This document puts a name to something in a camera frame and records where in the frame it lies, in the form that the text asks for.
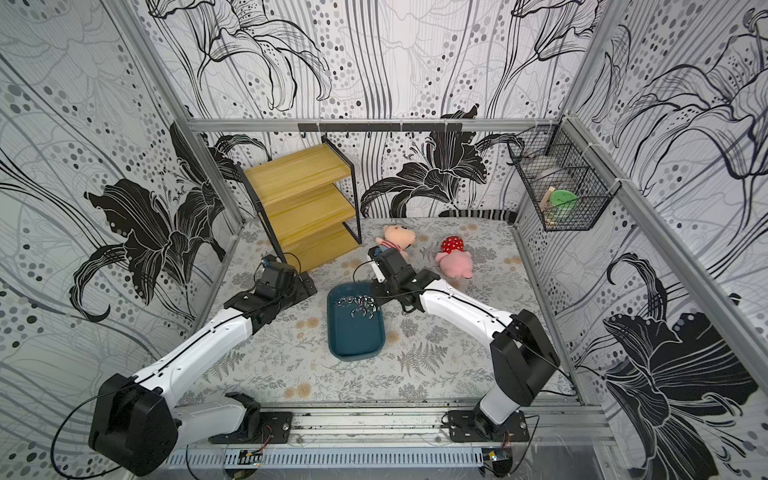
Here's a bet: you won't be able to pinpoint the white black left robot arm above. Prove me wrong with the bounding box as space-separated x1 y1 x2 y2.
88 255 317 476

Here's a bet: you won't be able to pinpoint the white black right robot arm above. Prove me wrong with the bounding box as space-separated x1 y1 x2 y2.
368 247 560 431

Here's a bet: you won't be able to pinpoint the pile of steel wing nuts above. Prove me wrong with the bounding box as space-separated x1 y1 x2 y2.
335 295 378 319

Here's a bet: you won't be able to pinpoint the teal plastic storage tray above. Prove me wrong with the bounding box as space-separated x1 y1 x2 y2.
327 282 386 361

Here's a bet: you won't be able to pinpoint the peach pig plush blue trousers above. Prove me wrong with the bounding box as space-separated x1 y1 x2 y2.
375 225 416 260

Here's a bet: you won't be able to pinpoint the pink pig plush red dress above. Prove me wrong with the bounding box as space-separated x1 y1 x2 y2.
435 236 473 279

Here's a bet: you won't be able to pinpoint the floral table mat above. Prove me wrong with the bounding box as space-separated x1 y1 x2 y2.
182 218 539 405

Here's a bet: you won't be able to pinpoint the wooden three-tier shelf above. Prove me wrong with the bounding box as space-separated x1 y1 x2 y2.
244 137 362 272

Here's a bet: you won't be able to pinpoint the green round lid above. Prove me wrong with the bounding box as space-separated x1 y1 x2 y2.
549 189 579 211

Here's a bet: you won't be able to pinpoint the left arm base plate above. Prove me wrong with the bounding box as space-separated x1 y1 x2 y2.
209 411 294 445

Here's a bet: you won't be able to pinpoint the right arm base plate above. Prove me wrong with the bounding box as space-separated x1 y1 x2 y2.
442 410 530 443

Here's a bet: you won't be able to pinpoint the aluminium front rail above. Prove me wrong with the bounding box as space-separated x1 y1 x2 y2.
128 404 616 448

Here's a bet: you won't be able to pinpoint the white slotted cable duct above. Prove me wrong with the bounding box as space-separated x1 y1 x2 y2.
163 447 484 470

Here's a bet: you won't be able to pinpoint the black wire wall basket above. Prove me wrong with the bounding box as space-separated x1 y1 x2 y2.
506 123 613 232

